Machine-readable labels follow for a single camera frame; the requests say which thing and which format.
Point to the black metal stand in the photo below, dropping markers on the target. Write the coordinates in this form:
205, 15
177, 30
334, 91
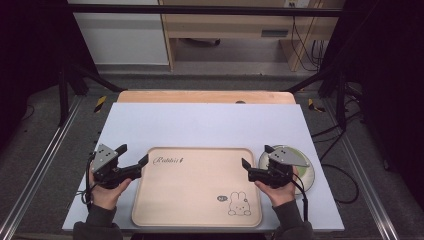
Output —
63, 96
340, 100

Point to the black horizontal frame bar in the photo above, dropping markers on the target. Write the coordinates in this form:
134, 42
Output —
200, 10

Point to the white table cover board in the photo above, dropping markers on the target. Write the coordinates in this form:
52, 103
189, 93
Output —
200, 126

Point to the white wall socket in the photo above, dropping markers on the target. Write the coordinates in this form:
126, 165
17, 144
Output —
296, 3

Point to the person's left hand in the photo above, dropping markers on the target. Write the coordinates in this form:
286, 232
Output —
106, 197

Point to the aluminium floor rail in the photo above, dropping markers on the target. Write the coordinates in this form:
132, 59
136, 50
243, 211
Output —
363, 180
36, 170

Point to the person's right hand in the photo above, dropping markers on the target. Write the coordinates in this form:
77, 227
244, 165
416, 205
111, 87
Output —
281, 196

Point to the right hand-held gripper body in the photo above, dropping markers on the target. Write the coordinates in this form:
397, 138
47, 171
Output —
286, 156

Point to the black curtain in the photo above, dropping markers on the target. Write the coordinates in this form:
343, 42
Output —
386, 66
30, 50

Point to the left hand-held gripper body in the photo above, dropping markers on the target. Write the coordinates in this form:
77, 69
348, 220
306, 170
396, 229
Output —
106, 159

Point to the white cabinet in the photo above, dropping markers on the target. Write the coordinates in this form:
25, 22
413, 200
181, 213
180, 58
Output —
123, 40

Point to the wooden tray with rabbit print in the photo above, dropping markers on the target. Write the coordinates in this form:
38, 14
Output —
193, 190

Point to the wooden desk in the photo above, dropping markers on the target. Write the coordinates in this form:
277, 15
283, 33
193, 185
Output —
226, 26

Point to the white and green round plate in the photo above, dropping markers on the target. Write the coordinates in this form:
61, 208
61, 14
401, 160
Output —
306, 176

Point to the yellow and black tape marker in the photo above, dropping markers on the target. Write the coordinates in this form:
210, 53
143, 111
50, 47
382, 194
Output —
100, 104
313, 105

